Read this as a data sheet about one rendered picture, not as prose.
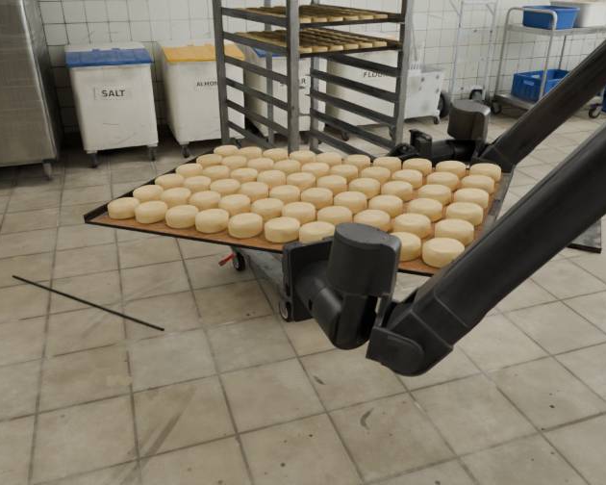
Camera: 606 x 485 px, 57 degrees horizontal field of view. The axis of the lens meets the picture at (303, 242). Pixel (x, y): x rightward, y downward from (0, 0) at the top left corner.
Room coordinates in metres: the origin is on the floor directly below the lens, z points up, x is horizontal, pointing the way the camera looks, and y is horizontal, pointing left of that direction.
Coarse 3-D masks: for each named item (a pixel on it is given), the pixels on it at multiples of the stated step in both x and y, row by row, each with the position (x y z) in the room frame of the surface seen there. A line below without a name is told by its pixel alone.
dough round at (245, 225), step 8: (240, 216) 0.75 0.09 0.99; (248, 216) 0.75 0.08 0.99; (256, 216) 0.74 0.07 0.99; (232, 224) 0.72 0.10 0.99; (240, 224) 0.72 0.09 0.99; (248, 224) 0.71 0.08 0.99; (256, 224) 0.72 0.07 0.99; (232, 232) 0.72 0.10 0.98; (240, 232) 0.71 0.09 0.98; (248, 232) 0.71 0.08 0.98; (256, 232) 0.72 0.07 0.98
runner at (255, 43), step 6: (228, 36) 2.34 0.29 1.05; (234, 36) 2.29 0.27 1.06; (240, 36) 2.23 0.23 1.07; (240, 42) 2.24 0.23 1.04; (246, 42) 2.19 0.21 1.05; (252, 42) 2.15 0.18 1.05; (258, 42) 2.11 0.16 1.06; (264, 42) 2.07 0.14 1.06; (258, 48) 2.11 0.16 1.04; (264, 48) 2.07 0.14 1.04; (270, 48) 2.02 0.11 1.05; (276, 48) 1.98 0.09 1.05; (282, 48) 1.95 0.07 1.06; (282, 54) 1.95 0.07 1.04; (300, 60) 1.85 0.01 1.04
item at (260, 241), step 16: (416, 192) 0.85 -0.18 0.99; (128, 224) 0.79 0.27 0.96; (144, 224) 0.78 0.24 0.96; (160, 224) 0.78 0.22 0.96; (432, 224) 0.72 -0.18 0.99; (480, 224) 0.71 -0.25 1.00; (224, 240) 0.71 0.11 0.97; (240, 240) 0.71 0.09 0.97; (256, 240) 0.70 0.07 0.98; (432, 272) 0.58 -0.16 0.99
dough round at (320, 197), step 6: (306, 192) 0.83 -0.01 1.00; (312, 192) 0.83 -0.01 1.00; (318, 192) 0.82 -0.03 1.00; (324, 192) 0.82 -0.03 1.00; (330, 192) 0.82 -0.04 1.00; (306, 198) 0.81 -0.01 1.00; (312, 198) 0.80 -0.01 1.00; (318, 198) 0.80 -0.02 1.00; (324, 198) 0.80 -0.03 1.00; (330, 198) 0.81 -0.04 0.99; (312, 204) 0.80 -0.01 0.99; (318, 204) 0.80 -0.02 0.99; (324, 204) 0.80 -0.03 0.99; (330, 204) 0.81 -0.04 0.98
